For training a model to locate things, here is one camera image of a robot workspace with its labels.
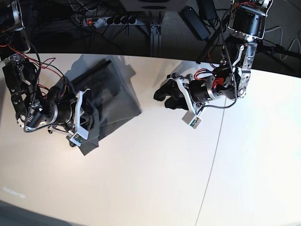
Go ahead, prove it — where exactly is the grey T-shirt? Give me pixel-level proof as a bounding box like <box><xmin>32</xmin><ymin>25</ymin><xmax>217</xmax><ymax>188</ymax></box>
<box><xmin>65</xmin><ymin>57</ymin><xmax>142</xmax><ymax>155</ymax></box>

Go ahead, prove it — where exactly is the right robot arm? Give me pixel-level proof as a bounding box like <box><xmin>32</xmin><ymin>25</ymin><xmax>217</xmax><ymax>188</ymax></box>
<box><xmin>0</xmin><ymin>0</ymin><xmax>142</xmax><ymax>147</ymax></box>

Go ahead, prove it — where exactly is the aluminium frame post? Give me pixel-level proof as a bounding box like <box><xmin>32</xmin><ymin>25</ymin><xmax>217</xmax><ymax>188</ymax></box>
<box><xmin>149</xmin><ymin>11</ymin><xmax>165</xmax><ymax>57</ymax></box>

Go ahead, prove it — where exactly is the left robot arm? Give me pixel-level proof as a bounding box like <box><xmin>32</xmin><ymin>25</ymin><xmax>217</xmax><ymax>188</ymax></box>
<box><xmin>153</xmin><ymin>0</ymin><xmax>273</xmax><ymax>115</ymax></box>

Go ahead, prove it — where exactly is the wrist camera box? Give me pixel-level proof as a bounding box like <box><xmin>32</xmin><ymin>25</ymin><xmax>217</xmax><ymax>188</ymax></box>
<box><xmin>69</xmin><ymin>126</ymin><xmax>89</xmax><ymax>147</ymax></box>
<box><xmin>182</xmin><ymin>111</ymin><xmax>202</xmax><ymax>129</ymax></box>

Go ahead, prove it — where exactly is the black power adapter brick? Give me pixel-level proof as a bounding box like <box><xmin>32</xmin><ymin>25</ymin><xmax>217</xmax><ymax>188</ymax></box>
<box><xmin>179</xmin><ymin>6</ymin><xmax>210</xmax><ymax>40</ymax></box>

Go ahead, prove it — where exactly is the black tripod stand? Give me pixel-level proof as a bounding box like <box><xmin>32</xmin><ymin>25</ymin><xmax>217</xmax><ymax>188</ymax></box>
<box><xmin>257</xmin><ymin>40</ymin><xmax>301</xmax><ymax>59</ymax></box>

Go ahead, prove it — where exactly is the white power strip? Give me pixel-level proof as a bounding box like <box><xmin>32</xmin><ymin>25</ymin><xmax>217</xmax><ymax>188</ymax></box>
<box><xmin>82</xmin><ymin>16</ymin><xmax>140</xmax><ymax>28</ymax></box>

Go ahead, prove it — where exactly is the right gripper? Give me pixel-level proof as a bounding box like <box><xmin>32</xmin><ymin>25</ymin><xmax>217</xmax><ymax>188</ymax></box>
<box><xmin>30</xmin><ymin>88</ymin><xmax>95</xmax><ymax>142</ymax></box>

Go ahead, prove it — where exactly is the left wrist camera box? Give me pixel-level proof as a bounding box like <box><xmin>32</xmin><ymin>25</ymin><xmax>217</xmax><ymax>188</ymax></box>
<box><xmin>182</xmin><ymin>111</ymin><xmax>202</xmax><ymax>129</ymax></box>

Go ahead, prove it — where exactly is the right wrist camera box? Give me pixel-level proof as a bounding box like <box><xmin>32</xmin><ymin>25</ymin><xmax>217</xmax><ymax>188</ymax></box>
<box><xmin>69</xmin><ymin>126</ymin><xmax>89</xmax><ymax>147</ymax></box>

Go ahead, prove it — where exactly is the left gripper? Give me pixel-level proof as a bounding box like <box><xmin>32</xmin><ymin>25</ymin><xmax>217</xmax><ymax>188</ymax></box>
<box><xmin>153</xmin><ymin>73</ymin><xmax>226</xmax><ymax>116</ymax></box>

